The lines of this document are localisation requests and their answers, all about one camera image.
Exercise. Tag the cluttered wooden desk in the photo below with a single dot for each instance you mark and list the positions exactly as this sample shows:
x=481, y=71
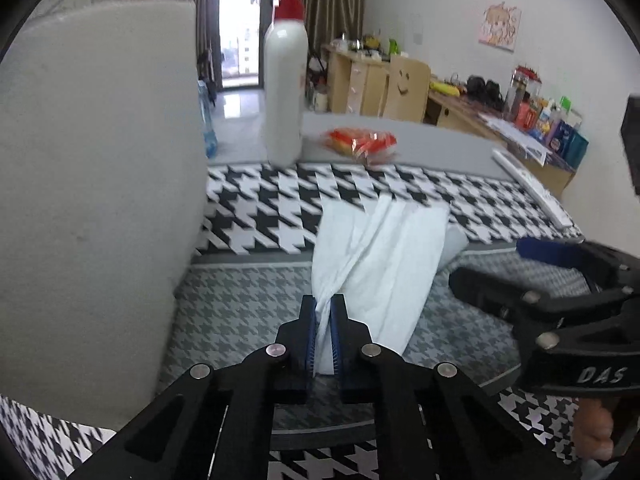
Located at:
x=470, y=120

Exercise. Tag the pink cartoon wall poster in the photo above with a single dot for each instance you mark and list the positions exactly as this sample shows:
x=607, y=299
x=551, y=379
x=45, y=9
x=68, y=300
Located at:
x=500, y=27

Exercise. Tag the white jug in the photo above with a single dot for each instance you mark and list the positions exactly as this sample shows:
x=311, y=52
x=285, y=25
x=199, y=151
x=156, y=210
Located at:
x=320, y=101

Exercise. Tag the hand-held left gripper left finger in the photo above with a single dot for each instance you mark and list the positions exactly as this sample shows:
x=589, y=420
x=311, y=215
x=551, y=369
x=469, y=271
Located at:
x=310, y=330

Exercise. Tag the blue box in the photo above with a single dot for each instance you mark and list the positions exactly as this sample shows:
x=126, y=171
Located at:
x=570, y=142

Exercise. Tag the red snack packet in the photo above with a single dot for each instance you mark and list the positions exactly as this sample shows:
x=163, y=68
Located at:
x=360, y=142

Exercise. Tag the red lid jar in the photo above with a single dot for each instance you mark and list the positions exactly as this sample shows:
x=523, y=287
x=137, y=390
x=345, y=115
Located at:
x=520, y=92

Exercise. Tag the white pump bottle red cap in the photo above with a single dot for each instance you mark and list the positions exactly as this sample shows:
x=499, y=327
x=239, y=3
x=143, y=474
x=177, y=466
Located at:
x=285, y=90

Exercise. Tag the houndstooth patterned tablecloth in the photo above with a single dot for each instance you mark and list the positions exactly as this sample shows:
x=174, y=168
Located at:
x=260, y=205

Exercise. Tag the wooden chair with smiley face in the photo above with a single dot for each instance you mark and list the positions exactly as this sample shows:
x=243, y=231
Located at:
x=405, y=90

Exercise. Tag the green spray bottle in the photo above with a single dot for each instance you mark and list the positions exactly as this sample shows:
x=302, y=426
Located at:
x=394, y=46

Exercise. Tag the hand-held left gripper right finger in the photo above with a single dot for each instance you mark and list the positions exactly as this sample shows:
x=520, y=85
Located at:
x=337, y=335

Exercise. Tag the white cloth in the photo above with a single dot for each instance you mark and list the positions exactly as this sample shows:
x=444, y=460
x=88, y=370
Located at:
x=385, y=260

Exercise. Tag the person's right hand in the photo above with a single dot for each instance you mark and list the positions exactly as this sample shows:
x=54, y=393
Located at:
x=592, y=432

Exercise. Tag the black headphones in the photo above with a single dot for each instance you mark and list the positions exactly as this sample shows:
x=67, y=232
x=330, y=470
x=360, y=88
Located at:
x=482, y=89

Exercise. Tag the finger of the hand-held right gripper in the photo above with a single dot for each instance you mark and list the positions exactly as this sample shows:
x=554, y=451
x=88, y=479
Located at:
x=495, y=295
x=550, y=252

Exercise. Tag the white remote control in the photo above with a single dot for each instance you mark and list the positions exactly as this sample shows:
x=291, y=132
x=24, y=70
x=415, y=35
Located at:
x=532, y=187

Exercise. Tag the yellow object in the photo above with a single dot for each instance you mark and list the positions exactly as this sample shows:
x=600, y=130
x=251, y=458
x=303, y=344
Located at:
x=444, y=88

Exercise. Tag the wooden desk with drawers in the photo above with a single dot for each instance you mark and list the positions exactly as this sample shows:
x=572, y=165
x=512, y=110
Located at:
x=360, y=80

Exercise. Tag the glass balcony door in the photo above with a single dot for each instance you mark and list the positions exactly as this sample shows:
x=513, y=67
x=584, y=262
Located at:
x=240, y=25

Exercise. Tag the white foam box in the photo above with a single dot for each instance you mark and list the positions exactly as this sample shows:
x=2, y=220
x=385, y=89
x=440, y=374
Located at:
x=90, y=185

